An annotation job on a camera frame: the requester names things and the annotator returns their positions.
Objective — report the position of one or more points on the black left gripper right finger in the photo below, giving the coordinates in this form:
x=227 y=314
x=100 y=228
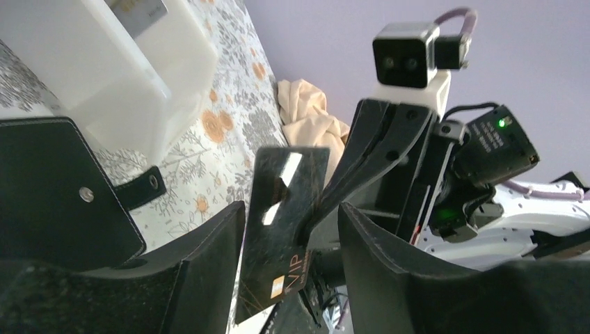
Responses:
x=394 y=287

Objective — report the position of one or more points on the beige crumpled cloth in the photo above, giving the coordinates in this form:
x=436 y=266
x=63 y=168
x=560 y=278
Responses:
x=306 y=122

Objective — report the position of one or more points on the stack of cards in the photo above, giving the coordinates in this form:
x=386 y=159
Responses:
x=137 y=15

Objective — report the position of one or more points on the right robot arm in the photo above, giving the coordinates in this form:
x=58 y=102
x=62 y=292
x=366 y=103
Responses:
x=533 y=220

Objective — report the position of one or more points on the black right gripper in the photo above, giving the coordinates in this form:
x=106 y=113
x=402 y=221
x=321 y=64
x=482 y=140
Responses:
x=476 y=147

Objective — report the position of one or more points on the white plastic card box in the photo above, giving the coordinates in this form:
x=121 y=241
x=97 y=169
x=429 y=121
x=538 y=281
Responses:
x=138 y=94

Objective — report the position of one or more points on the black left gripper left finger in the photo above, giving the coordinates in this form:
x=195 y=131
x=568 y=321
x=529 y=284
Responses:
x=185 y=286

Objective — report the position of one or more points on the black leather card holder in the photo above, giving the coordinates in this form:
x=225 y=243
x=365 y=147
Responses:
x=58 y=205

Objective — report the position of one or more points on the black VIP card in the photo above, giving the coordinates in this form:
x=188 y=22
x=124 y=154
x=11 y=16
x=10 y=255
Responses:
x=287 y=186

